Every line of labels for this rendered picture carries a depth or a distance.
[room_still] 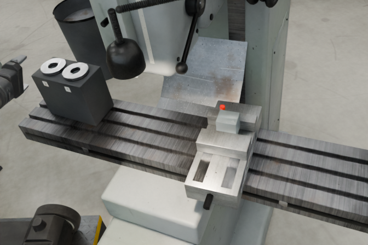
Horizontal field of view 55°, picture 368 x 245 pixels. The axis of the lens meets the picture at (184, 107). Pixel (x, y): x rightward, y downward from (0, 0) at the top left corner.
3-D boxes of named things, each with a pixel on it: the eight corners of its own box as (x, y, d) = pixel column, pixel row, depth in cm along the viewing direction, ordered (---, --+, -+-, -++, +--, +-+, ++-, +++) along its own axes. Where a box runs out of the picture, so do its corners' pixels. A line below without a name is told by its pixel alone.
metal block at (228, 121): (236, 139, 103) (235, 124, 99) (216, 135, 105) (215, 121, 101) (240, 126, 107) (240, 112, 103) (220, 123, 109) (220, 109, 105)
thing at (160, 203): (200, 246, 110) (196, 228, 102) (107, 215, 123) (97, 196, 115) (243, 133, 142) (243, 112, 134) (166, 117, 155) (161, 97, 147)
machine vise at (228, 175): (237, 210, 96) (236, 187, 89) (186, 198, 101) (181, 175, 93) (261, 120, 119) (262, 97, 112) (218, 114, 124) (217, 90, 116)
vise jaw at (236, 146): (247, 161, 99) (247, 152, 96) (196, 151, 104) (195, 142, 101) (251, 145, 103) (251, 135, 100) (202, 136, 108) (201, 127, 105)
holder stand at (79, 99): (96, 127, 127) (78, 85, 113) (50, 113, 135) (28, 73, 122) (114, 105, 134) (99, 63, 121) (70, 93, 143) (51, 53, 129)
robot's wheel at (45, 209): (42, 236, 162) (24, 214, 149) (46, 226, 166) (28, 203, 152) (84, 235, 160) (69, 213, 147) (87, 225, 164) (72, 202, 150)
